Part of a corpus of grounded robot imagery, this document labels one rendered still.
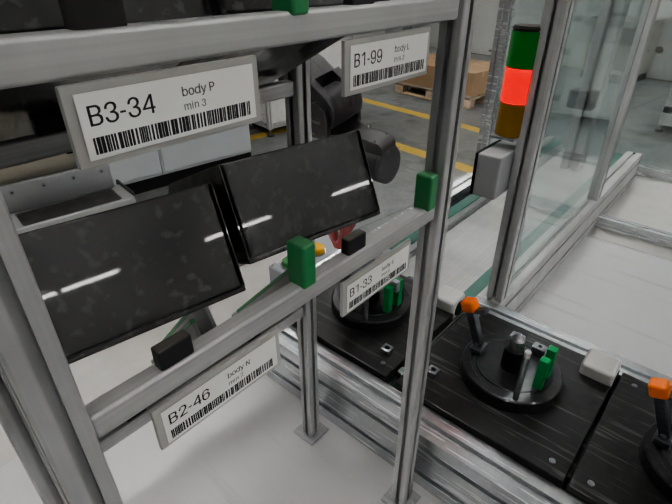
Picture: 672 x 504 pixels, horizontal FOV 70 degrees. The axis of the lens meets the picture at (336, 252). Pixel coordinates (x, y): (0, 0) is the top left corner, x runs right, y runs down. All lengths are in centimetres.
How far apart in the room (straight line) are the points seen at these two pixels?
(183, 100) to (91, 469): 17
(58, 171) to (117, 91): 104
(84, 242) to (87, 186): 93
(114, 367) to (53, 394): 74
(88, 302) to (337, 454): 55
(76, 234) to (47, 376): 9
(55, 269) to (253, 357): 12
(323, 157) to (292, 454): 51
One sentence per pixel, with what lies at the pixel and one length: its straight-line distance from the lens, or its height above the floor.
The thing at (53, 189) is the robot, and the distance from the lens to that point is 122.
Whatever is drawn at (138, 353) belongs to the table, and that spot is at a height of 86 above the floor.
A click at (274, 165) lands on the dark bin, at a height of 136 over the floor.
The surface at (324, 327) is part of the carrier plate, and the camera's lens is 81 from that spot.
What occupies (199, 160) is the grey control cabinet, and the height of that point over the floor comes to 15.
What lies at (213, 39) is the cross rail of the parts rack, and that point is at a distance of 23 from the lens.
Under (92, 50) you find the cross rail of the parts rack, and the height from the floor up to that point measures 147.
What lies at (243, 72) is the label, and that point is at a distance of 23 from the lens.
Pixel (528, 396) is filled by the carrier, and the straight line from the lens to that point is 72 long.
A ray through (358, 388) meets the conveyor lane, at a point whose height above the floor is 96.
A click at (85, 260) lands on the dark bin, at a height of 135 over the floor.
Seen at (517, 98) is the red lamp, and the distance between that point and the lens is 79.
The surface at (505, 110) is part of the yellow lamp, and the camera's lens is 80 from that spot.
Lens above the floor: 149
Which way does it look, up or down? 31 degrees down
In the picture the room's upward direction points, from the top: straight up
